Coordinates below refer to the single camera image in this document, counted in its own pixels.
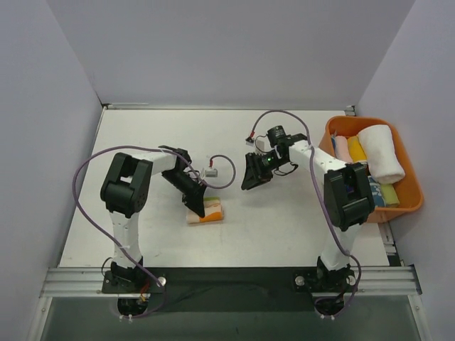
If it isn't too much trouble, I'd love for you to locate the orange cloth pile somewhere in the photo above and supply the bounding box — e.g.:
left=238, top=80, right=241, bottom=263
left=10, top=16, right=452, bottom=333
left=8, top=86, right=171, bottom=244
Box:
left=186, top=197, right=224, bottom=225

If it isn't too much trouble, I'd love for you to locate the white towel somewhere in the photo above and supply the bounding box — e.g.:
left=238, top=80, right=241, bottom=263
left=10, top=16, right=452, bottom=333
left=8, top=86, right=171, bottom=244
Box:
left=358, top=124, right=405, bottom=184

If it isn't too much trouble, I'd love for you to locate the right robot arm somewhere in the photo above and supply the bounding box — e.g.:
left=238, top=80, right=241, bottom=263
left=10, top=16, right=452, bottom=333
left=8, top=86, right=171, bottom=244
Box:
left=241, top=126, right=375, bottom=291

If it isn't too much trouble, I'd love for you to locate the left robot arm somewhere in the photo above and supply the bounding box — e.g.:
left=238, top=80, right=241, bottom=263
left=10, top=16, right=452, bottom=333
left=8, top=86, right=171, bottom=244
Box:
left=100, top=146, right=206, bottom=293

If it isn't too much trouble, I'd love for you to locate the pink rolled towel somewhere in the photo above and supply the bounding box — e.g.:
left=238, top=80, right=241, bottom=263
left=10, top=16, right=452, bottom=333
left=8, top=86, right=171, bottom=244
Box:
left=335, top=136, right=353, bottom=163

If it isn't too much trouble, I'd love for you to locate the black base mat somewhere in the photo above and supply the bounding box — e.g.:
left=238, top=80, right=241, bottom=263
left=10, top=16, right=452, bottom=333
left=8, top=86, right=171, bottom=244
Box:
left=102, top=266, right=358, bottom=313

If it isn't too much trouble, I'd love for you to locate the yellow rolled towel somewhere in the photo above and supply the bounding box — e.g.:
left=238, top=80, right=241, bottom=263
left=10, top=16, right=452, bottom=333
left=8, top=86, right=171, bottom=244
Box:
left=347, top=136, right=368, bottom=164

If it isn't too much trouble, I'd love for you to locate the blue patterned rolled towel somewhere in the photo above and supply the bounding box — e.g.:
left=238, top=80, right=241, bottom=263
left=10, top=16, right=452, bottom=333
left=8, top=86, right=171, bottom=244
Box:
left=368, top=175, right=385, bottom=207

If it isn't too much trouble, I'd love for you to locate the green rolled towel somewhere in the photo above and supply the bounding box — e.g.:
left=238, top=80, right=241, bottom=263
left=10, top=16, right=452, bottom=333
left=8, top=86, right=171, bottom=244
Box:
left=380, top=184, right=400, bottom=207

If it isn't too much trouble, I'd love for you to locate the orange plastic basket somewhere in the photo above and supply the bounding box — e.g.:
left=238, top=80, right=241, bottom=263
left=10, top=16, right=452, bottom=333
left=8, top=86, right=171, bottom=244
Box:
left=319, top=116, right=424, bottom=223

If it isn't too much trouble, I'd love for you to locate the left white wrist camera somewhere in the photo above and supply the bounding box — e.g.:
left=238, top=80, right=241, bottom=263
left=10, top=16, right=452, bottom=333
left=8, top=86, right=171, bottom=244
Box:
left=203, top=168, right=218, bottom=178

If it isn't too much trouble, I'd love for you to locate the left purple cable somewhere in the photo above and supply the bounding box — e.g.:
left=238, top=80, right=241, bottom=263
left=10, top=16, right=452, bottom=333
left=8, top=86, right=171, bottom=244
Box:
left=72, top=144, right=237, bottom=319

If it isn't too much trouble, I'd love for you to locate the purple cable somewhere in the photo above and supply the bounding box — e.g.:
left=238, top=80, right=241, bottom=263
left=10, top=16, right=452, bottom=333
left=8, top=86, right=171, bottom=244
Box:
left=247, top=109, right=363, bottom=318
left=72, top=144, right=237, bottom=319

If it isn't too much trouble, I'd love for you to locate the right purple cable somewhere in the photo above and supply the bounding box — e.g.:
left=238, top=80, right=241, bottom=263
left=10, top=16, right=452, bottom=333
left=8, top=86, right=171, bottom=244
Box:
left=247, top=109, right=363, bottom=318

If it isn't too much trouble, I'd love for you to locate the aluminium frame rail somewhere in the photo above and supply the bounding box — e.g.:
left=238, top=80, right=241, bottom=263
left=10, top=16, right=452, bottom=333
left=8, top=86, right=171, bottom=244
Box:
left=41, top=266, right=422, bottom=298

